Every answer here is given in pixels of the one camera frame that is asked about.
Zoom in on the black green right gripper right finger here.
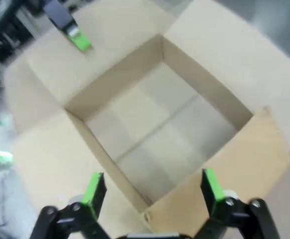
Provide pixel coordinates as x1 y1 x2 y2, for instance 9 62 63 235
194 168 282 239

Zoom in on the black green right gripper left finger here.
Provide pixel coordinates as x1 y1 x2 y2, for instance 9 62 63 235
35 172 114 239

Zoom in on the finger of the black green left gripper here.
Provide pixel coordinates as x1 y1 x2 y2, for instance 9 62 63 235
42 0 94 53

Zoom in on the open brown cardboard box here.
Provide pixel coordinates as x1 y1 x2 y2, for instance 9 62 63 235
3 0 290 239

